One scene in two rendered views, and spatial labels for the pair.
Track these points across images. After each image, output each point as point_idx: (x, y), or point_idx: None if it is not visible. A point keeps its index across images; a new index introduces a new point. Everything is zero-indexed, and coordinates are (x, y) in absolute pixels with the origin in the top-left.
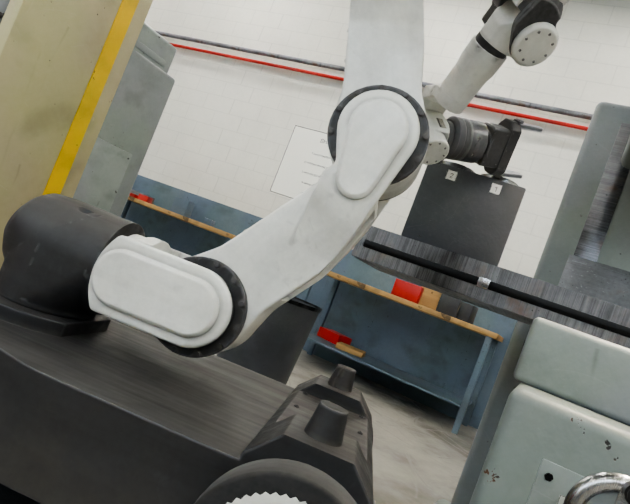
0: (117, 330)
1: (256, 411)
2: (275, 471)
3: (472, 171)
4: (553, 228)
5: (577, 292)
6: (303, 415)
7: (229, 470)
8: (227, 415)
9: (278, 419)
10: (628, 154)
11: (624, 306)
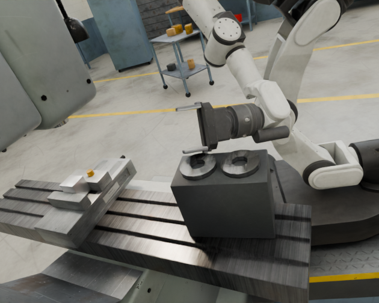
0: (366, 195)
1: (286, 184)
2: None
3: (224, 157)
4: None
5: (159, 192)
6: (272, 183)
7: (273, 159)
8: (288, 174)
9: (274, 172)
10: (11, 143)
11: (25, 297)
